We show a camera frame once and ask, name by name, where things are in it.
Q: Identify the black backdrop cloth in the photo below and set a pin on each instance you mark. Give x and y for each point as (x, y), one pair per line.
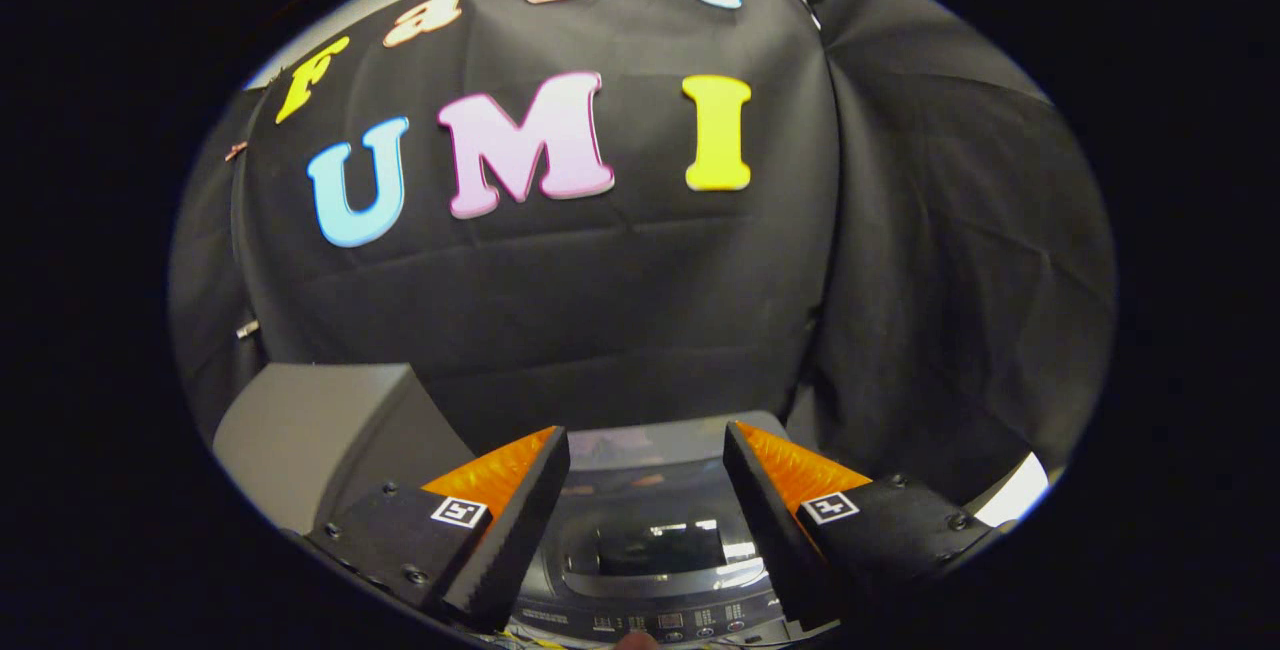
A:
(640, 270)

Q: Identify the grey washing machine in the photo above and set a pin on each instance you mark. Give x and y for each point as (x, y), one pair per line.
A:
(650, 622)

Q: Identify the red clip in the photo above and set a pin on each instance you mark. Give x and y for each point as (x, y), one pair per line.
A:
(236, 151)

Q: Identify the silver metal clip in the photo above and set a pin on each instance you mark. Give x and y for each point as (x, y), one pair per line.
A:
(248, 329)

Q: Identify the white panel with black marks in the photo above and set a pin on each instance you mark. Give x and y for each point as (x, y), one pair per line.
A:
(1020, 490)

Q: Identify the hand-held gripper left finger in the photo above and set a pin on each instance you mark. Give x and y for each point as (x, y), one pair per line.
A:
(515, 540)

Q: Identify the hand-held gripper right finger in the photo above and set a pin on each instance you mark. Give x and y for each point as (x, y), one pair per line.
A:
(770, 530)

